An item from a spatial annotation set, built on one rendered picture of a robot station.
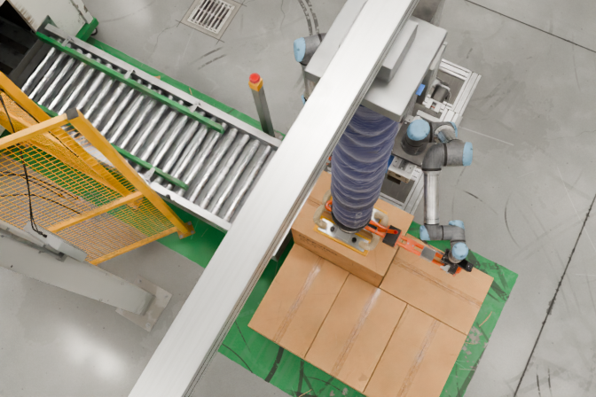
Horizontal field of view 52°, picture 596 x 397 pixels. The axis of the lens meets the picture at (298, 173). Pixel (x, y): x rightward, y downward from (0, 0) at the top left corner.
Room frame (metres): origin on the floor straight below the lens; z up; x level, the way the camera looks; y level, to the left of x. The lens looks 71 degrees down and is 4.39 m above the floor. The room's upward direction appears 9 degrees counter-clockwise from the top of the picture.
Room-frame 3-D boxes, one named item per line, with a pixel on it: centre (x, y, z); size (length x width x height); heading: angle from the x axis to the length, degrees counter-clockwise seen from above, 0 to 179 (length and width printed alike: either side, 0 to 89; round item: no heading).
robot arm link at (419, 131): (1.22, -0.70, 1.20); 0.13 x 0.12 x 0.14; 81
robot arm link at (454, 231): (0.60, -0.72, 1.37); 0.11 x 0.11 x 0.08; 81
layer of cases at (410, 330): (0.42, -0.32, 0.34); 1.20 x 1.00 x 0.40; 52
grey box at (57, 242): (0.81, 1.17, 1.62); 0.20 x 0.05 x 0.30; 52
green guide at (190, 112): (2.22, 1.06, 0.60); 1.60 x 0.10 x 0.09; 52
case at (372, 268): (0.84, -0.26, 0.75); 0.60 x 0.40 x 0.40; 52
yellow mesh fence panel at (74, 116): (1.12, 1.26, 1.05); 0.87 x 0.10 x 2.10; 104
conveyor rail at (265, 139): (2.05, 0.74, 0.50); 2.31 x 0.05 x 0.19; 52
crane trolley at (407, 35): (0.84, -0.27, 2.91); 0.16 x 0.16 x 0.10; 52
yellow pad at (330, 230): (0.77, -0.20, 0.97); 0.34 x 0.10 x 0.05; 53
